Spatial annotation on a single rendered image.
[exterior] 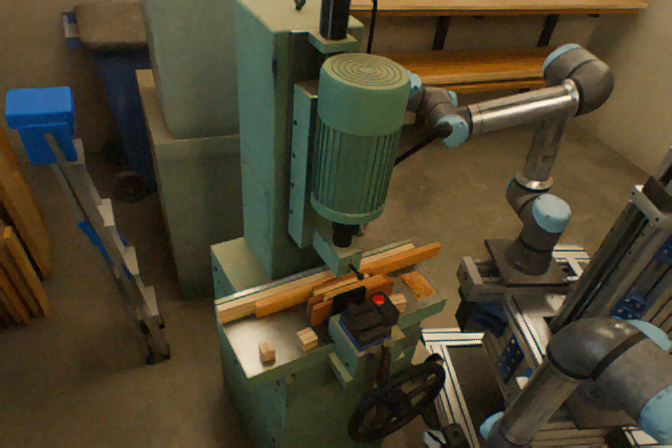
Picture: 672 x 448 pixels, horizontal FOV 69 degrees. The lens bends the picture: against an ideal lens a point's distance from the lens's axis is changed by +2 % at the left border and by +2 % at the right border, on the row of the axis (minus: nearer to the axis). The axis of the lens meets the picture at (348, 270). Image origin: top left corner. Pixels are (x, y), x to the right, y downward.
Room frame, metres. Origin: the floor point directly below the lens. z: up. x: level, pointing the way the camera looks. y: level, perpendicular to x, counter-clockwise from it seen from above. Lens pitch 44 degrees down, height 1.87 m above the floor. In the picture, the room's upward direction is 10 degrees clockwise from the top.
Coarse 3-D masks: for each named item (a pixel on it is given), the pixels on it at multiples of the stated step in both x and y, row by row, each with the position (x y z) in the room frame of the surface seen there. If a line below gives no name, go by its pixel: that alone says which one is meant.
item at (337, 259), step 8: (320, 224) 0.98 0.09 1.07; (328, 224) 0.99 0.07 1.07; (320, 232) 0.95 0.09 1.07; (328, 232) 0.96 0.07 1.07; (320, 240) 0.94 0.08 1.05; (328, 240) 0.93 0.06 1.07; (320, 248) 0.94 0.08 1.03; (328, 248) 0.91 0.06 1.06; (336, 248) 0.90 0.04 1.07; (344, 248) 0.91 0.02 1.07; (352, 248) 0.91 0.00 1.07; (328, 256) 0.91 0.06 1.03; (336, 256) 0.88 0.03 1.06; (344, 256) 0.88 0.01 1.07; (352, 256) 0.89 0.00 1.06; (360, 256) 0.90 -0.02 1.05; (328, 264) 0.90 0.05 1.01; (336, 264) 0.87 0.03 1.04; (344, 264) 0.88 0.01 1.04; (352, 264) 0.89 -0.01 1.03; (336, 272) 0.87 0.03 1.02; (344, 272) 0.88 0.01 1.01
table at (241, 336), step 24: (288, 312) 0.81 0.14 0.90; (408, 312) 0.88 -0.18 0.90; (432, 312) 0.94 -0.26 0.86; (240, 336) 0.71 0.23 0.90; (264, 336) 0.72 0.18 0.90; (288, 336) 0.74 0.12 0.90; (240, 360) 0.64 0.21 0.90; (288, 360) 0.67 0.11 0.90; (312, 360) 0.70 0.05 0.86; (336, 360) 0.71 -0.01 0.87; (264, 384) 0.62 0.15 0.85
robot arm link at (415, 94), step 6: (408, 72) 1.28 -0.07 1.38; (414, 78) 1.26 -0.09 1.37; (414, 84) 1.24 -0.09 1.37; (420, 84) 1.25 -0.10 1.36; (414, 90) 1.23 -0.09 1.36; (420, 90) 1.26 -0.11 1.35; (414, 96) 1.24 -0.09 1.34; (420, 96) 1.25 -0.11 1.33; (408, 102) 1.24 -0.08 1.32; (414, 102) 1.24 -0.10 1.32; (420, 102) 1.25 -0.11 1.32; (408, 108) 1.24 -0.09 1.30; (414, 108) 1.25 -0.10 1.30
